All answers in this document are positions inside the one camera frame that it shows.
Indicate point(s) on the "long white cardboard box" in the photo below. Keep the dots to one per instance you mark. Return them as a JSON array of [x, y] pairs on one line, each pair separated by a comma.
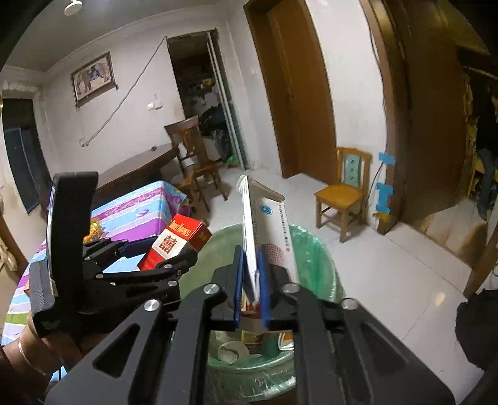
[[264, 210]]

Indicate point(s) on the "black plastic bag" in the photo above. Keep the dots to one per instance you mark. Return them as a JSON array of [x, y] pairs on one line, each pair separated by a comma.
[[212, 118]]

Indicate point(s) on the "blue tape piece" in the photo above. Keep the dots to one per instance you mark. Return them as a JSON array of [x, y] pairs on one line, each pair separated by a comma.
[[387, 158], [385, 194]]

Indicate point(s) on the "white ceiling lamp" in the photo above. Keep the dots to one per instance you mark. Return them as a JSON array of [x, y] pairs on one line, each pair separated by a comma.
[[74, 6]]

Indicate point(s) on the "white light switch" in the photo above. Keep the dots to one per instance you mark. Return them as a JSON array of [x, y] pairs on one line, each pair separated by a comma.
[[153, 104]]

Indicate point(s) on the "aluminium sliding door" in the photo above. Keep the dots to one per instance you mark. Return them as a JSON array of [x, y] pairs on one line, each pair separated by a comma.
[[225, 97]]

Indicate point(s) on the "dark cloth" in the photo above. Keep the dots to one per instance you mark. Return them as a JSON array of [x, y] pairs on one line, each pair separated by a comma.
[[480, 327]]

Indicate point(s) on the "dark window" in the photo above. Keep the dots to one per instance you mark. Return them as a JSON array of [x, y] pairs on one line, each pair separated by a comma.
[[25, 155]]

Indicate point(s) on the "framed wall picture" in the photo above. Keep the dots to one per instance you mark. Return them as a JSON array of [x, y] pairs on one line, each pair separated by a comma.
[[93, 78]]

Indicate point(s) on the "green plastic bag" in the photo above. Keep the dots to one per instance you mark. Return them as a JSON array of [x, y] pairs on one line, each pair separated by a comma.
[[232, 159]]

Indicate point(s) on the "green lined trash bin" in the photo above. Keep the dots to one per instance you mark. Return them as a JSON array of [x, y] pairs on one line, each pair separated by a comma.
[[319, 264]]

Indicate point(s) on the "dark wooden chair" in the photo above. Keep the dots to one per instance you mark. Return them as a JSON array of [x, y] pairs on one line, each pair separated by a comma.
[[190, 155]]

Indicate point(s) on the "brown wooden door with frame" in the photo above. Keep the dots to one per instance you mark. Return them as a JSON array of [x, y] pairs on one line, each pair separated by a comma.
[[303, 97]]

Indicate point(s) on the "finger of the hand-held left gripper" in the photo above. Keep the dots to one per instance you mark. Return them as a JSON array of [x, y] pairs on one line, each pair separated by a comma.
[[116, 249], [155, 276]]

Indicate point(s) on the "red white cigarette box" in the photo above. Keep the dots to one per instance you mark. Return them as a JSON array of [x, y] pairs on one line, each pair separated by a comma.
[[175, 237]]

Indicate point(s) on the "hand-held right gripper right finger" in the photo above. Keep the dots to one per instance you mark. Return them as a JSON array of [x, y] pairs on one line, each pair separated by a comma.
[[263, 288]]

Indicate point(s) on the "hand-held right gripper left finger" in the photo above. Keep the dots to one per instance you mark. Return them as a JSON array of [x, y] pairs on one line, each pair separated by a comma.
[[238, 288]]

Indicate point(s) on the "yellow plastic bag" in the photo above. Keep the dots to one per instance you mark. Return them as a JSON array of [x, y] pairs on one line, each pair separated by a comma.
[[94, 231]]

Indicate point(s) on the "person's left forearm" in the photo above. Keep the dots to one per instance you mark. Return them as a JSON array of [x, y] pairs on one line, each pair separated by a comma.
[[15, 377]]

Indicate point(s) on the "dark wooden dining table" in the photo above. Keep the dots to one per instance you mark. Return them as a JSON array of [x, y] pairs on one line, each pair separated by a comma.
[[132, 167]]

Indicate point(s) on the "small light wooden chair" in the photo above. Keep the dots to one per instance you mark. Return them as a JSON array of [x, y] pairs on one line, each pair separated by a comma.
[[334, 194]]

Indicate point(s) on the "person's left hand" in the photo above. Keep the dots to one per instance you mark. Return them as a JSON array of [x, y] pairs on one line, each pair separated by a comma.
[[54, 352]]

